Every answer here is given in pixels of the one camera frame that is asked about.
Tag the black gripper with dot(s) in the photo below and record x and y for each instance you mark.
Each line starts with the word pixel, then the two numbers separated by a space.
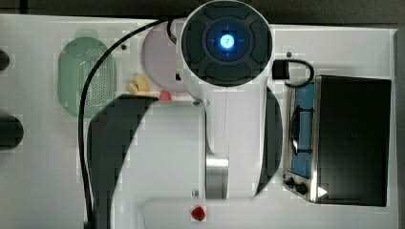
pixel 280 70

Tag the blue glass oven door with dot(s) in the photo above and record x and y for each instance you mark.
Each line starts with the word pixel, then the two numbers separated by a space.
pixel 301 131

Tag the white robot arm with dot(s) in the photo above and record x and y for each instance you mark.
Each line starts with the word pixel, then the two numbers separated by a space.
pixel 202 162

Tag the black toaster oven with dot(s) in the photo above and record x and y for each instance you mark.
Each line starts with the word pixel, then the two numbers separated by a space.
pixel 350 142

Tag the pink round plate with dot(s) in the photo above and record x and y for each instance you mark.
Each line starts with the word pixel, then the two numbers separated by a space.
pixel 159 59

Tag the red toy strawberry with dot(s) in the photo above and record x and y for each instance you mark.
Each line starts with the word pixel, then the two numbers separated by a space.
pixel 165 96

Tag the yellow toy banana bunch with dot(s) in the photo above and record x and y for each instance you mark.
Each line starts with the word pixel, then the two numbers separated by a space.
pixel 139 86

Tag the red round toy berry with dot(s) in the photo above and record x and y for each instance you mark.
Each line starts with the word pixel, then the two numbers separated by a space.
pixel 198 213

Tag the green perforated colander basket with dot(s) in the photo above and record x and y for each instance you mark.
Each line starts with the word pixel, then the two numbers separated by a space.
pixel 75 63

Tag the black pan at edge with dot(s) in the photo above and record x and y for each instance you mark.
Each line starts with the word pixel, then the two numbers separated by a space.
pixel 11 131

